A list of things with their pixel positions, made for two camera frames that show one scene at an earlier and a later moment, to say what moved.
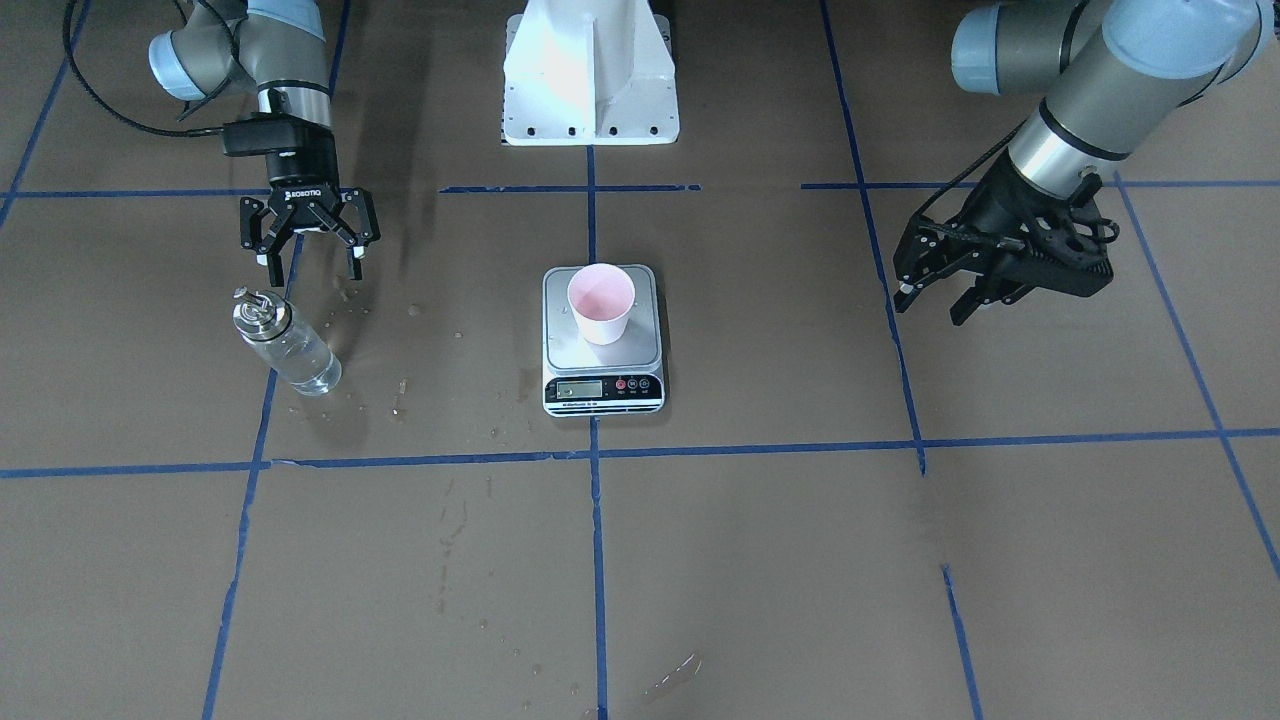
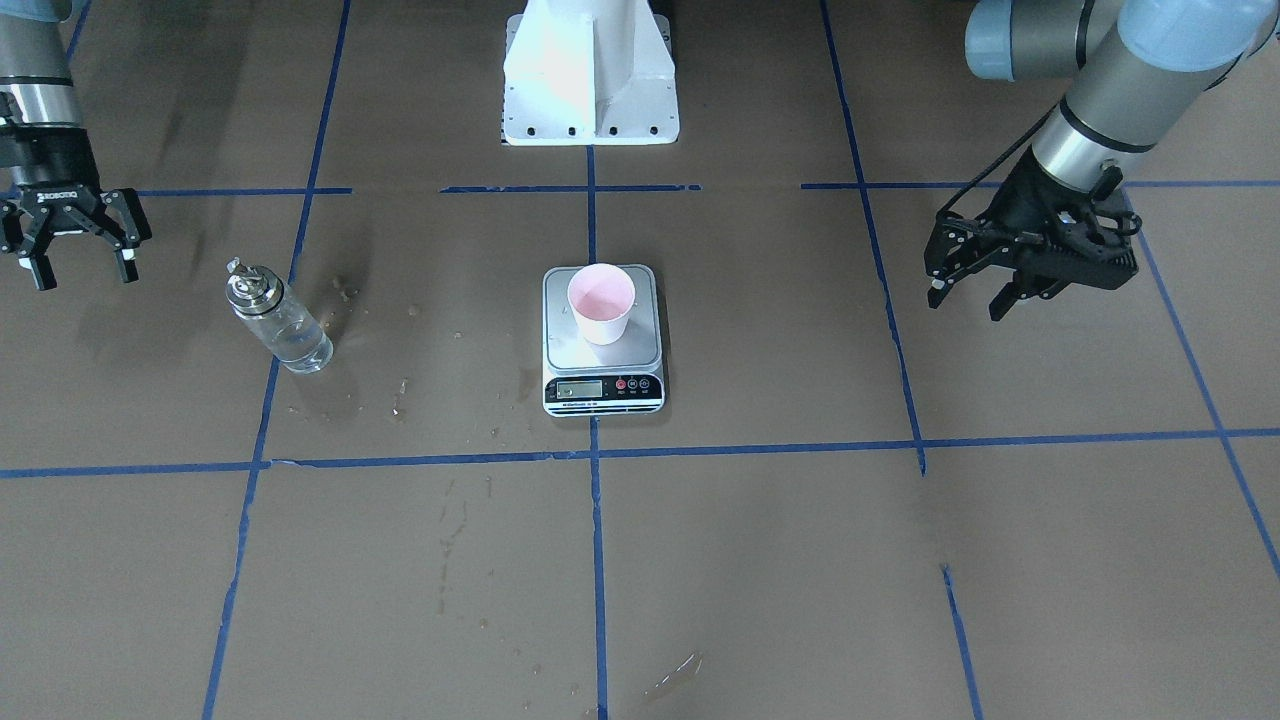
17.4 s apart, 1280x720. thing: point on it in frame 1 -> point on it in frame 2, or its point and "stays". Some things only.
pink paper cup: [602, 296] stays
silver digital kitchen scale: [581, 378] stays
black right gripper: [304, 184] -> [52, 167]
